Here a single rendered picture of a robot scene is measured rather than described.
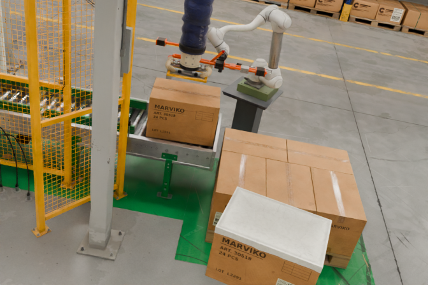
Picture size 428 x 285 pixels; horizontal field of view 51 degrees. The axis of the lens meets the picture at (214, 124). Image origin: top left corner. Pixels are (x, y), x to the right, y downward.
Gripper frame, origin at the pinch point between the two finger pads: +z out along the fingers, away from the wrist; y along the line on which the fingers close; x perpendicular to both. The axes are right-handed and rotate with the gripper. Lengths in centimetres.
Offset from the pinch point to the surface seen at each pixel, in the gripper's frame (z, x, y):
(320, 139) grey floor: -126, -137, 127
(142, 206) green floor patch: 51, 46, 127
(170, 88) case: -1, 40, 32
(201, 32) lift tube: 9.0, 20.0, -27.7
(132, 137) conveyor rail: 33, 63, 67
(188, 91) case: -0.4, 24.3, 31.7
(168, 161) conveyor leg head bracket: 34, 30, 85
